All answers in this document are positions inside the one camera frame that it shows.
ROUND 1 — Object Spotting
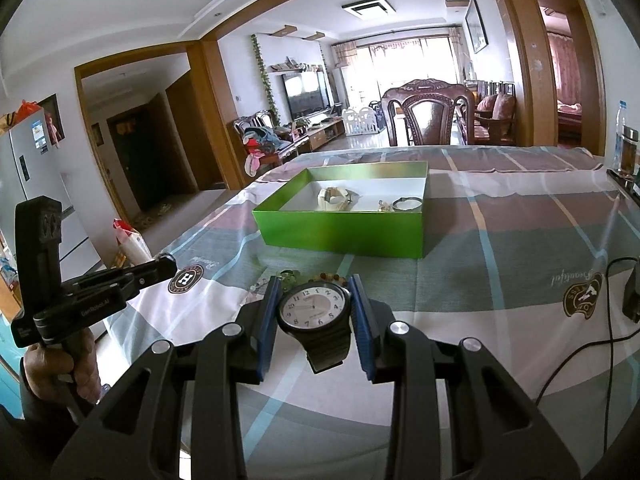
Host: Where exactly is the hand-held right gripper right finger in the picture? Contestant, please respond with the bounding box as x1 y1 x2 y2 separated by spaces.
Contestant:
348 274 583 480

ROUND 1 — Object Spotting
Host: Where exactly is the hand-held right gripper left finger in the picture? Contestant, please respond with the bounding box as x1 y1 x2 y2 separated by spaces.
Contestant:
50 275 281 480

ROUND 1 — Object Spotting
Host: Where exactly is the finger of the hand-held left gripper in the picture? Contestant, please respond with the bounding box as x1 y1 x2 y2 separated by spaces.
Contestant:
119 254 178 302

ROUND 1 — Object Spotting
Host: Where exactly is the black wrist watch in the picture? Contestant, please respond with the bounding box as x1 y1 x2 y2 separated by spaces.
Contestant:
276 282 354 374

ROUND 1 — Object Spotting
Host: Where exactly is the green cardboard box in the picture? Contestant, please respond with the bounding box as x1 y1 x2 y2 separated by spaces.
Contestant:
251 161 430 260

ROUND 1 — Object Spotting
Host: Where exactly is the person's left forearm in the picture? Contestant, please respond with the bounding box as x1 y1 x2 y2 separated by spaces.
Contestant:
0 395 83 480

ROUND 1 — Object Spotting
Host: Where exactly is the person's left hand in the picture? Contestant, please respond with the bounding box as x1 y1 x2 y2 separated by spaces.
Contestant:
21 329 102 412

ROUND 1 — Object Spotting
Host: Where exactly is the red and white paper bag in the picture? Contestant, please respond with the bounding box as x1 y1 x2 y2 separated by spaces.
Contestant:
112 218 153 268

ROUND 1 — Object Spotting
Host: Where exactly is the silver refrigerator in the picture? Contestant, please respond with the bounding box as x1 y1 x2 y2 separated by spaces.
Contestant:
0 105 68 281

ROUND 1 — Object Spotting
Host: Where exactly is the dark wooden door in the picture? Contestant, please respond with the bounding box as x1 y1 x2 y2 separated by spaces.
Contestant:
106 105 151 211

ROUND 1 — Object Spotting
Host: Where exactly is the checked printed tablecloth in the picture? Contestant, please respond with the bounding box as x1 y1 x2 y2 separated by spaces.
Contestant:
105 145 640 480

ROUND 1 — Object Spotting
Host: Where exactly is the red plastic bag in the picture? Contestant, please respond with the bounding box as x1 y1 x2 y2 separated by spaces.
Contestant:
15 100 41 124

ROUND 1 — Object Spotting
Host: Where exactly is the pile of colourful clothes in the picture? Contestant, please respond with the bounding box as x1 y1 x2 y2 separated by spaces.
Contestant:
242 127 291 177

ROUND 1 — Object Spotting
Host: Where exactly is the carved wooden armchair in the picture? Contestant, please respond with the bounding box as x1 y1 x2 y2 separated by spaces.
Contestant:
233 110 301 171

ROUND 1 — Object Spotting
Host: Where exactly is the wooden television cabinet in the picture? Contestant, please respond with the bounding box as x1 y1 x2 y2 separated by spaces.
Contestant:
295 116 346 151

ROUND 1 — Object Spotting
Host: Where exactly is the white baby playpen fence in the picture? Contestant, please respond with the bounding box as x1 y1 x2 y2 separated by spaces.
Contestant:
342 102 386 137

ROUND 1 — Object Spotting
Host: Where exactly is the dark wooden dining chair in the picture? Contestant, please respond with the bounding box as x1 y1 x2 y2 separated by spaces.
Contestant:
381 79 475 147

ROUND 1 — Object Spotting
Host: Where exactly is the green hanging vine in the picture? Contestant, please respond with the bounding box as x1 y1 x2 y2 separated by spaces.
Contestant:
251 34 281 126

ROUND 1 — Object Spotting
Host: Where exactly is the flat screen television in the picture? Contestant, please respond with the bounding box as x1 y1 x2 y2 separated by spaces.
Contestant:
281 71 331 120

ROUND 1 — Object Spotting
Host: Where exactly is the white standing air conditioner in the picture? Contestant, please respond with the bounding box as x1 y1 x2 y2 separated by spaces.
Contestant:
334 66 351 108

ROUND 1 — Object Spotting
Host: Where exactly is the wooden sofa with cushions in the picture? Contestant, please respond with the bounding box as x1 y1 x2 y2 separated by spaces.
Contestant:
470 81 517 147

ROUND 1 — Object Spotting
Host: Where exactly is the black power adapter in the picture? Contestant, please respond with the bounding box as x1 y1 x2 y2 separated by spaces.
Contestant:
624 264 640 323

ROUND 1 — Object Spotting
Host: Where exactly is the beige window curtain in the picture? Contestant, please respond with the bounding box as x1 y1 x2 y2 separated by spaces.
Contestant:
332 41 358 68

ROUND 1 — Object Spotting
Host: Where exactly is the bed with pink cover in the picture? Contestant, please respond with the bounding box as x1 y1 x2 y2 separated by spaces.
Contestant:
556 101 583 136

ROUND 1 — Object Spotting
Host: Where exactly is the glass tea jar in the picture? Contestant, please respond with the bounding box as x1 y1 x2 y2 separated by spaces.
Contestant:
619 127 640 178

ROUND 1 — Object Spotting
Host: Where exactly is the clear water bottle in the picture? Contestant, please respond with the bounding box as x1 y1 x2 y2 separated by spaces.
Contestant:
614 101 632 173

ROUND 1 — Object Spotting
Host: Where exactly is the pink bedroom curtain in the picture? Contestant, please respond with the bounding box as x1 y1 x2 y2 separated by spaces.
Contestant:
547 30 581 106

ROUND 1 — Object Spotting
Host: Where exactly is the brown beaded bracelet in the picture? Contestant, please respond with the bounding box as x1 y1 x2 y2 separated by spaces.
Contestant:
305 272 349 287

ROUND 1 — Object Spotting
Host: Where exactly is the wall poster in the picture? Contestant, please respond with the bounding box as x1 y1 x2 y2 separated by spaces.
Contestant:
37 94 66 147

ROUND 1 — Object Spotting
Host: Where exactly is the black cable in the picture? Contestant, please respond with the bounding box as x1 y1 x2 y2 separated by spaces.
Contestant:
535 257 640 456

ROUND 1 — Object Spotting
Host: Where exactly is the wall shelf with ornaments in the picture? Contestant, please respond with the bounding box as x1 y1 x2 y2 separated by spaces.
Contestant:
267 57 321 74

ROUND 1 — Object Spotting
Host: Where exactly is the framed wall picture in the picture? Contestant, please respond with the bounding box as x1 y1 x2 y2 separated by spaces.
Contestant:
465 0 488 54

